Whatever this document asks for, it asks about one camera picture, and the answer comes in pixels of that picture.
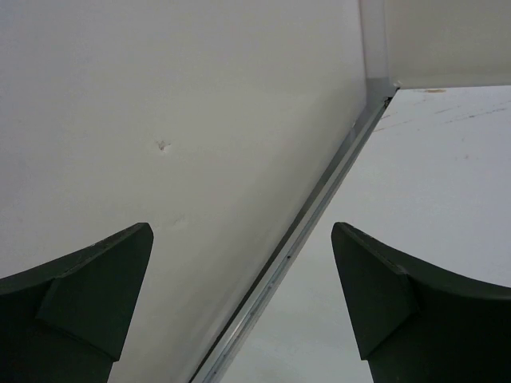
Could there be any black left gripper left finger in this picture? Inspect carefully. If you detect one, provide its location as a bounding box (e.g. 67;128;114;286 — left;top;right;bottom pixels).
1;223;154;382

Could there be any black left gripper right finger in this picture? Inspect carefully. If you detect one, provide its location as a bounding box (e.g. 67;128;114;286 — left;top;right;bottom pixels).
331;223;510;382

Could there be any aluminium table edge rail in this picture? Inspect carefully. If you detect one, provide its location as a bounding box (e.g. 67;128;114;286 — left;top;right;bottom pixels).
189;77;399;383

